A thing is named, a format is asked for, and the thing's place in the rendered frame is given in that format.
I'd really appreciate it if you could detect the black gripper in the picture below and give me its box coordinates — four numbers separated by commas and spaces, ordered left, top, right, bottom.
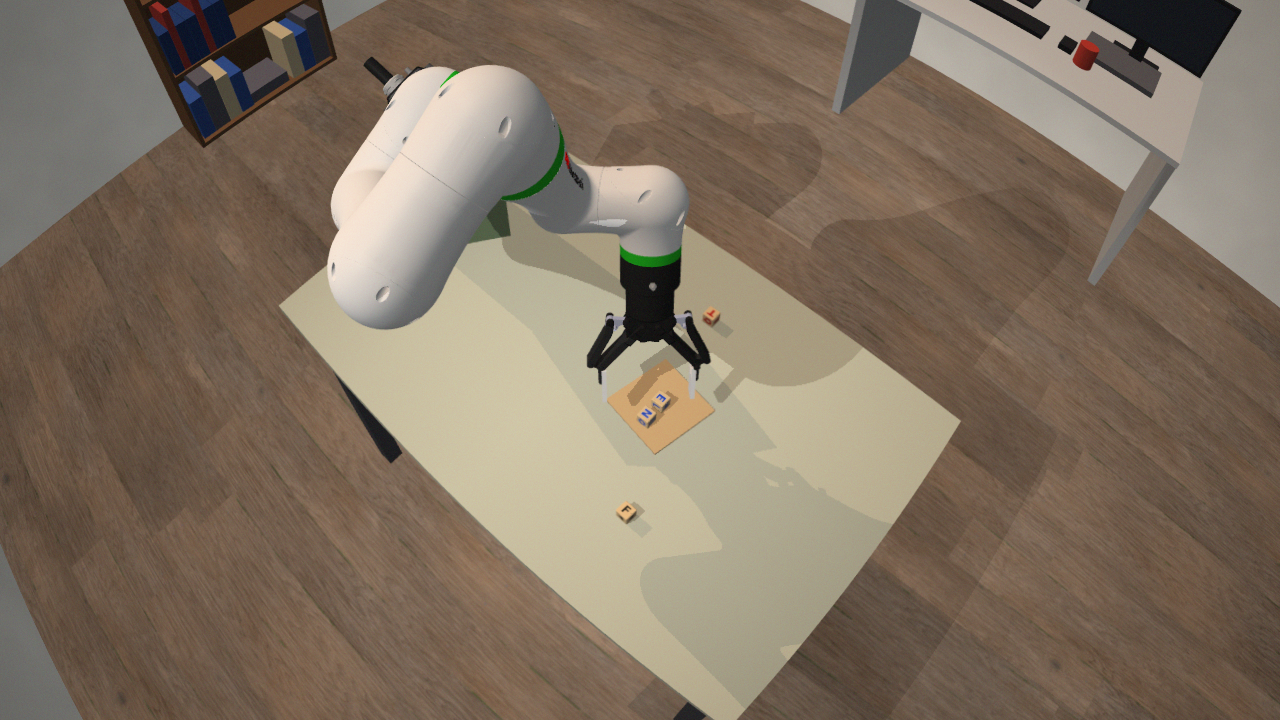
588, 290, 710, 402

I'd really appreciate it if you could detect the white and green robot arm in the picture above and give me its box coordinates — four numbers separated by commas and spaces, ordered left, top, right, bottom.
326, 56, 689, 331

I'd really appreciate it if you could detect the tan square mat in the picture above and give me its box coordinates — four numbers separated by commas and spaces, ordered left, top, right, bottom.
607, 360, 716, 455

